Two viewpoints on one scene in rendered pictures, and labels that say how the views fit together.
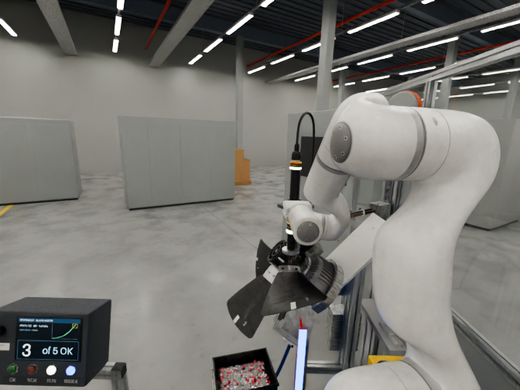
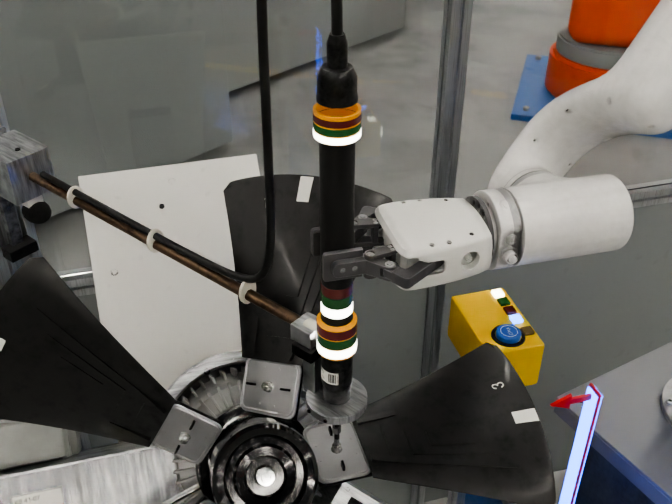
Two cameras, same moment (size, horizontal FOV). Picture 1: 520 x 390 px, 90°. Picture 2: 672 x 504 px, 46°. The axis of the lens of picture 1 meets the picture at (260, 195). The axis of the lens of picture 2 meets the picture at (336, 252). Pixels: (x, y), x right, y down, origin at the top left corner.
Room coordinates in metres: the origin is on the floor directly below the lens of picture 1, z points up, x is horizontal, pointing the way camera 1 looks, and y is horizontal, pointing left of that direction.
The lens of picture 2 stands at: (1.16, 0.50, 1.93)
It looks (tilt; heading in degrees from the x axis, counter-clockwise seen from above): 35 degrees down; 255
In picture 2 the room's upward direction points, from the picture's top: straight up
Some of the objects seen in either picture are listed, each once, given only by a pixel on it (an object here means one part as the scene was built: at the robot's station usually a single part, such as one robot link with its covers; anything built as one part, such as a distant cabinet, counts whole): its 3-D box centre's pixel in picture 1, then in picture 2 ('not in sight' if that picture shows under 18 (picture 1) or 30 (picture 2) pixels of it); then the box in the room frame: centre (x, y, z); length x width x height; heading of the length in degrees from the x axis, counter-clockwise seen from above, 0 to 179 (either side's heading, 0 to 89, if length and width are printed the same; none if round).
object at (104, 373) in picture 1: (83, 370); not in sight; (0.63, 0.50, 1.04); 0.24 x 0.03 x 0.03; 90
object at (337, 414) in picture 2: (292, 240); (329, 367); (0.99, -0.14, 1.31); 0.09 x 0.07 x 0.10; 125
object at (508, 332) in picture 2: not in sight; (508, 334); (0.63, -0.38, 1.08); 0.04 x 0.04 x 0.02
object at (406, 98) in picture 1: (403, 107); not in sight; (1.40, -0.72, 1.88); 0.17 x 0.15 x 0.16; 0
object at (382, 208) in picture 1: (380, 209); (13, 165); (1.35, -0.64, 1.35); 0.10 x 0.07 x 0.08; 125
